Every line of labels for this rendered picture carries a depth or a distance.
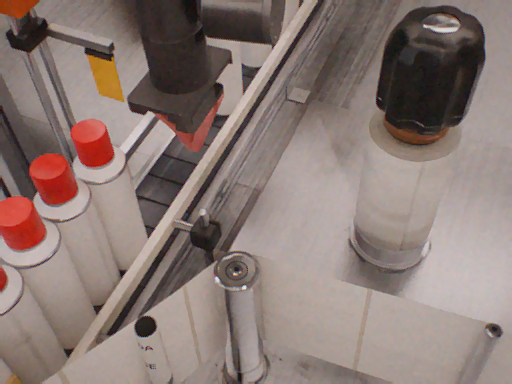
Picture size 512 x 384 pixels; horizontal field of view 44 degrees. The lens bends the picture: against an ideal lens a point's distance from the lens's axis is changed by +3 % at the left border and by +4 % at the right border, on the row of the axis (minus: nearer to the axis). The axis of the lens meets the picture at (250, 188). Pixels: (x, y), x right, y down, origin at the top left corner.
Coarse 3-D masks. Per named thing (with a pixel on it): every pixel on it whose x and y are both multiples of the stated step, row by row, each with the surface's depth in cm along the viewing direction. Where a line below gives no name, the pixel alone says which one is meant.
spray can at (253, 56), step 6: (240, 42) 93; (246, 42) 92; (240, 48) 94; (246, 48) 93; (252, 48) 92; (258, 48) 92; (264, 48) 93; (270, 48) 94; (246, 54) 94; (252, 54) 93; (258, 54) 93; (264, 54) 94; (246, 60) 95; (252, 60) 94; (258, 60) 94; (264, 60) 95; (246, 66) 95; (252, 66) 95; (258, 66) 95
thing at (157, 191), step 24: (288, 48) 98; (264, 96) 94; (216, 120) 89; (168, 144) 86; (168, 168) 83; (192, 168) 83; (216, 168) 83; (144, 192) 80; (168, 192) 80; (144, 216) 78; (168, 240) 75; (96, 312) 69; (120, 312) 69
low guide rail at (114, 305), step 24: (312, 0) 100; (264, 72) 90; (240, 120) 85; (216, 144) 81; (192, 192) 76; (168, 216) 73; (144, 264) 69; (120, 288) 67; (96, 336) 64; (72, 360) 62
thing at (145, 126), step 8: (144, 120) 77; (152, 120) 77; (136, 128) 76; (144, 128) 76; (152, 128) 78; (128, 136) 75; (136, 136) 75; (144, 136) 77; (128, 144) 74; (136, 144) 75; (128, 152) 74; (128, 160) 74
